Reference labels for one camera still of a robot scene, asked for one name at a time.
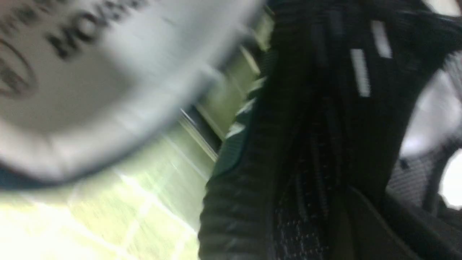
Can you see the black knit sneaker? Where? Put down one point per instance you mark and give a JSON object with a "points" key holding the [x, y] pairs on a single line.
{"points": [[340, 149]]}

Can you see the silver metal shoe rack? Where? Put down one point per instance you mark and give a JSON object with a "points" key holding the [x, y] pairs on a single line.
{"points": [[214, 113]]}

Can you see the navy canvas shoe right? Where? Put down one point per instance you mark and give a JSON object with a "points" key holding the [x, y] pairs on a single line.
{"points": [[85, 83]]}

